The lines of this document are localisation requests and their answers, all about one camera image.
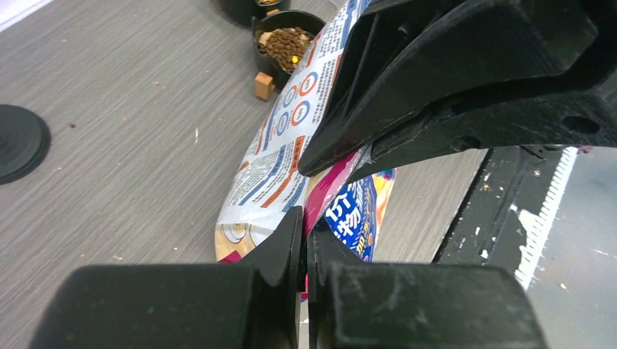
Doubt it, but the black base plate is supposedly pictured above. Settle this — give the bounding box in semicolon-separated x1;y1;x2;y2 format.
434;147;576;288

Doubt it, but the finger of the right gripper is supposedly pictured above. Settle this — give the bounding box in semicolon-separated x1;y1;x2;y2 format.
349;72;616;182
298;1;616;176

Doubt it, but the kibble in near bowl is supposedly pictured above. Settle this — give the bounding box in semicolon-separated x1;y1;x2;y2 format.
258;27;314;73

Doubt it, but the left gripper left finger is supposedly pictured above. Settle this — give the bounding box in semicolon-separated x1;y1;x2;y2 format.
30;207;303;348

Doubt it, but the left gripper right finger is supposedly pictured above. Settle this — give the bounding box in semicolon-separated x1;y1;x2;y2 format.
307;230;547;348

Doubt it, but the colourful pet food bag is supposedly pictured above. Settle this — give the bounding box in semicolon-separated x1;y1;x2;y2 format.
214;0;399;302

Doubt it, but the near black pet bowl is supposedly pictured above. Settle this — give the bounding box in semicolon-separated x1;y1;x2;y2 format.
251;10;325;100

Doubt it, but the black pet bowl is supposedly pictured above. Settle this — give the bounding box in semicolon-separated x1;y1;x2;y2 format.
218;0;292;27
251;10;325;100

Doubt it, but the far black pet bowl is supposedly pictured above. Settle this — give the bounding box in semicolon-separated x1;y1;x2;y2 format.
218;0;292;27

